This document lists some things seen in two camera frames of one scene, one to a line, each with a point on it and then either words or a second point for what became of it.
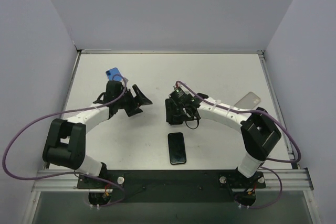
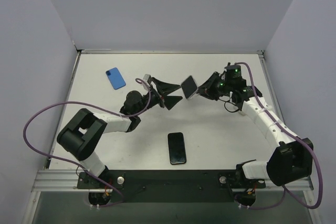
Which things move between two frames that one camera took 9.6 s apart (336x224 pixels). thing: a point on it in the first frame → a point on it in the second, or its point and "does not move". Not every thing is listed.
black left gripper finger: (140, 98) → (165, 88)
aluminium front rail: (295, 180) does not move
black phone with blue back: (114, 74) does not move
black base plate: (174, 186) does not move
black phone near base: (177, 148) does not move
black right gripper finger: (170, 111) → (209, 89)
